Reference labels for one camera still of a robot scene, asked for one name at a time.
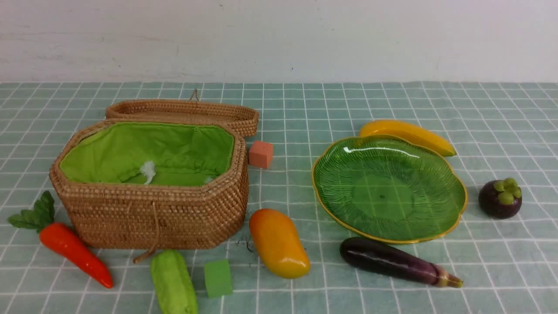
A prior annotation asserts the yellow orange toy mango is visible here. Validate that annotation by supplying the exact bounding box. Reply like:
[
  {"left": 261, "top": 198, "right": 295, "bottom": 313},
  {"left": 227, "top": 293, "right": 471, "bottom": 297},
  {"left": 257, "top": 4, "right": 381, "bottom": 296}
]
[{"left": 249, "top": 208, "right": 311, "bottom": 279}]

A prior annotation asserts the purple toy eggplant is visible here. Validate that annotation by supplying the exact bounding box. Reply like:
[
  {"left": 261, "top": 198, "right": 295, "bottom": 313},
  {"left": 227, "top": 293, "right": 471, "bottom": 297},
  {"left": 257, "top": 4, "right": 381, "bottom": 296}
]
[{"left": 339, "top": 237, "right": 463, "bottom": 288}]

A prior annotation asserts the yellow toy banana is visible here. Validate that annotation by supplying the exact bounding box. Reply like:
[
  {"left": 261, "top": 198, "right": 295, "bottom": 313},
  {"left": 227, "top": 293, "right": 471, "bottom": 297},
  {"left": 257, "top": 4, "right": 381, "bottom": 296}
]
[{"left": 359, "top": 119, "right": 456, "bottom": 157}]

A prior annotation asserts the light green toy cucumber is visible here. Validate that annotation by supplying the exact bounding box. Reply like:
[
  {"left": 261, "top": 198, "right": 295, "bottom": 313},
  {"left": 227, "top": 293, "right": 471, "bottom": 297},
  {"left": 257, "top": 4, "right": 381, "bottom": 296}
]
[{"left": 151, "top": 249, "right": 198, "bottom": 314}]

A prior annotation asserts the dark purple toy mangosteen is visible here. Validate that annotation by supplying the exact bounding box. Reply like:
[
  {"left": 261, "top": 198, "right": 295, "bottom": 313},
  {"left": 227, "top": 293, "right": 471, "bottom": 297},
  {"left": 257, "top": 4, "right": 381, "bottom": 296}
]
[{"left": 478, "top": 177, "right": 522, "bottom": 219}]

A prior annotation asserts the orange toy carrot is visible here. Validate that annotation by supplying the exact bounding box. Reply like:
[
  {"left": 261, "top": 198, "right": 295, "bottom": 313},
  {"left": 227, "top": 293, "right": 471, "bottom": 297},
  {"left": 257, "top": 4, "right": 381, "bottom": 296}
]
[{"left": 7, "top": 191, "right": 114, "bottom": 289}]

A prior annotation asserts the orange foam cube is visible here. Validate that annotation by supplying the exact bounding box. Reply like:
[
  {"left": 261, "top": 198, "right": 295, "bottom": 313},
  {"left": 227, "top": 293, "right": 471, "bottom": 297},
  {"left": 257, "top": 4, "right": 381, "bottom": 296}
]
[{"left": 248, "top": 140, "right": 274, "bottom": 169}]

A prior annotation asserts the woven wicker basket lid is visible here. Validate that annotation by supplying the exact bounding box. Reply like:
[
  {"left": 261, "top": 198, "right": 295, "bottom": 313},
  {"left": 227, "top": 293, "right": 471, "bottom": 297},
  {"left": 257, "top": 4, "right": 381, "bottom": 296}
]
[{"left": 105, "top": 98, "right": 259, "bottom": 137}]

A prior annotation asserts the woven wicker basket green lining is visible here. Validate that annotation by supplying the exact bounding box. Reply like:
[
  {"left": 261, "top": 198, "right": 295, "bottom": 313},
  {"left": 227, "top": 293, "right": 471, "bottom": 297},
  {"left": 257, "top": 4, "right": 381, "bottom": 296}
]
[{"left": 49, "top": 118, "right": 250, "bottom": 250}]

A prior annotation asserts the green leaf-shaped glass plate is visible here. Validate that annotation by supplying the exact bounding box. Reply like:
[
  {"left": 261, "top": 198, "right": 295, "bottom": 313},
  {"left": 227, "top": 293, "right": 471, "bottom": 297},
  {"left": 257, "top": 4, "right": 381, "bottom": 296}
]
[{"left": 312, "top": 135, "right": 468, "bottom": 244}]

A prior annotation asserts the green foam cube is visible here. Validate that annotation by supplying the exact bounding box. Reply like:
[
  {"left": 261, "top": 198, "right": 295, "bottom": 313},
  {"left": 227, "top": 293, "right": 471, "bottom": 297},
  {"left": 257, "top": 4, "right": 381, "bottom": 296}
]
[{"left": 204, "top": 259, "right": 233, "bottom": 298}]

